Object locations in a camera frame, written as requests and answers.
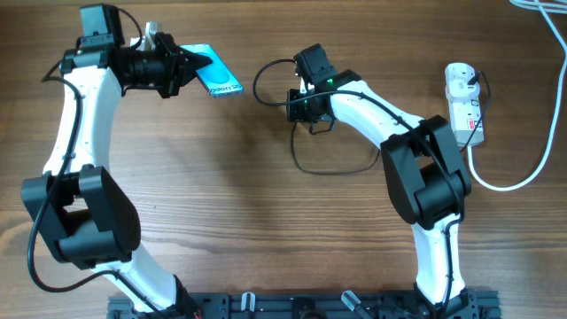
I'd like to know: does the blue Galaxy smartphone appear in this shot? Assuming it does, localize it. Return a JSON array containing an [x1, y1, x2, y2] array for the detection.
[[182, 43, 244, 98]]

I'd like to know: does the black charger cable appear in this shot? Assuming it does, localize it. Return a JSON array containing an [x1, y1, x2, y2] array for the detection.
[[290, 70, 492, 176]]

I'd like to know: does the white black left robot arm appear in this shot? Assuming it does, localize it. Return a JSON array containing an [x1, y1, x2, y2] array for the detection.
[[21, 4, 211, 318]]

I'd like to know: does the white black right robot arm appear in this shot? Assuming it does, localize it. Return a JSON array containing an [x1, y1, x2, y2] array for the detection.
[[286, 43, 471, 318]]

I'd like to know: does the white charger plug adapter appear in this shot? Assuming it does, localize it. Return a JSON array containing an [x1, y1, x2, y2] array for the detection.
[[446, 78, 480, 102]]

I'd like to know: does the white power strip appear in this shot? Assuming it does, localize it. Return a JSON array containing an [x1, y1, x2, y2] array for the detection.
[[445, 62, 484, 148]]

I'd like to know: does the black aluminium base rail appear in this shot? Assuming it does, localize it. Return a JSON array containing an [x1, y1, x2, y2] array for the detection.
[[106, 290, 502, 319]]

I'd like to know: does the white power strip cord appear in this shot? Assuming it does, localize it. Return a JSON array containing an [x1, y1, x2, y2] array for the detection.
[[467, 0, 567, 192]]

